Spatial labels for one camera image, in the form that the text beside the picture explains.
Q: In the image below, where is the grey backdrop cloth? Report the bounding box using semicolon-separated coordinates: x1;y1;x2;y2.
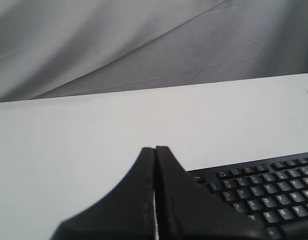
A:
0;0;308;103

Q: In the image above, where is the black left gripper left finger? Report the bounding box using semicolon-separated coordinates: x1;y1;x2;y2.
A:
51;147;155;240

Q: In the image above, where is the black acer keyboard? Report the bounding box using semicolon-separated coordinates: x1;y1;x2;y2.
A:
188;152;308;240

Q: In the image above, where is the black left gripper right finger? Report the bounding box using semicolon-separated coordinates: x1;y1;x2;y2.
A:
155;146;270;240

